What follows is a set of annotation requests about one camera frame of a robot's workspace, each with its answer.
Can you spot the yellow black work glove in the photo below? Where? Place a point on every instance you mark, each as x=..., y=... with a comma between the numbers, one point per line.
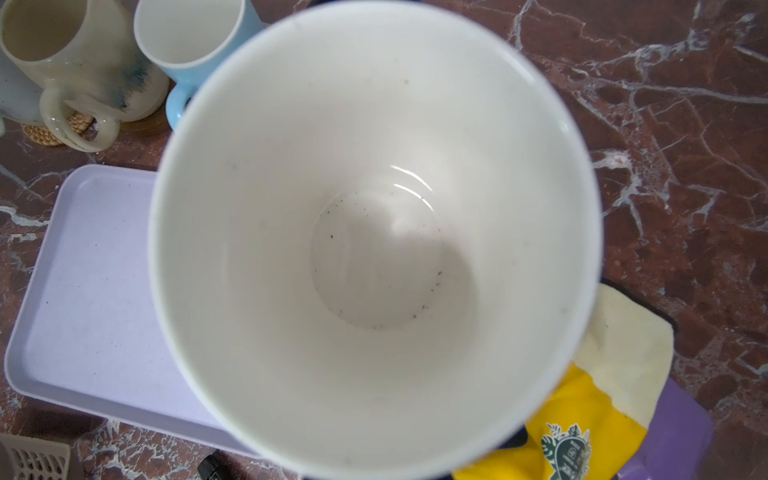
x=598, y=416

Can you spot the white and blue mug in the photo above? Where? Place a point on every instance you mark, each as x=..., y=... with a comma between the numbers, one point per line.
x=189, y=39

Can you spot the white speckled mug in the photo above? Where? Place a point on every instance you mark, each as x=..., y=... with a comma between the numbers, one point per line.
x=19, y=96

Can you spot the beige ceramic mug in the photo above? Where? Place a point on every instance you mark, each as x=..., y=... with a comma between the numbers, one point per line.
x=85, y=58

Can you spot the white and lilac mug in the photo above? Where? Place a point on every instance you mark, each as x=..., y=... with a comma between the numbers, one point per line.
x=375, y=241

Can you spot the lilac plastic tray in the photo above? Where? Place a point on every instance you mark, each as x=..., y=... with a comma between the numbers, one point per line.
x=86, y=336

